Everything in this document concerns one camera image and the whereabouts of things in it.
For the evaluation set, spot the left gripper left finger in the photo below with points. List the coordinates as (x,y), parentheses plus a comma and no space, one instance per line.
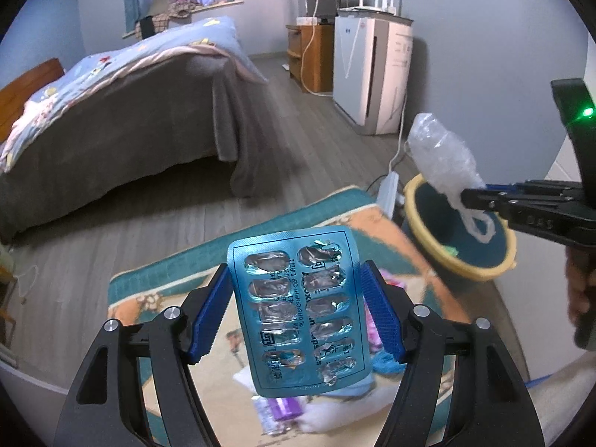
(105,405)

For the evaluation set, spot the clear plastic glove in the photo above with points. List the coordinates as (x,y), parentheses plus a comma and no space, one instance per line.
(447,164)

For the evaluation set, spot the blue pill blister pack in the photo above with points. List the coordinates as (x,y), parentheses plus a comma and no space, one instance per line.
(301,309)

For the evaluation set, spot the white tissue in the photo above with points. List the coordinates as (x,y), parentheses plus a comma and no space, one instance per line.
(363,402)

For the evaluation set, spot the right hand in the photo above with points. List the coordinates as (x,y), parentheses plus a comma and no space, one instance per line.
(579,279)

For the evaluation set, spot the teal bin yellow rim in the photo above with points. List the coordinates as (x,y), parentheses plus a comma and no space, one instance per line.
(439,232)

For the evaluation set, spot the teal orange horse rug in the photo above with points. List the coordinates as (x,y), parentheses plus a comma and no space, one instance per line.
(137,296)

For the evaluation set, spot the pink snack wrapper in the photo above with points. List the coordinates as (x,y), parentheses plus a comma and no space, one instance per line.
(389,306)

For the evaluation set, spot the white power strip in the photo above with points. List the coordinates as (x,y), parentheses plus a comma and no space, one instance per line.
(387,194)

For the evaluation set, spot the white air purifier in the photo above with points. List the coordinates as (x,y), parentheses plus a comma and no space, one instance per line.
(371,63)

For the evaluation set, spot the white wifi router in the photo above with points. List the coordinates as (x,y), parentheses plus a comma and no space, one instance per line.
(393,7)

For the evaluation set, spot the wooden cabinet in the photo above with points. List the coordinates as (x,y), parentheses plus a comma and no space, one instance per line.
(310,56)

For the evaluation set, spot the bed with brown blanket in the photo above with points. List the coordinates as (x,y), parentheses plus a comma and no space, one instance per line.
(178,111)

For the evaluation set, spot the blue floral duvet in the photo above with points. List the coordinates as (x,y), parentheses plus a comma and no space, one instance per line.
(212,36)

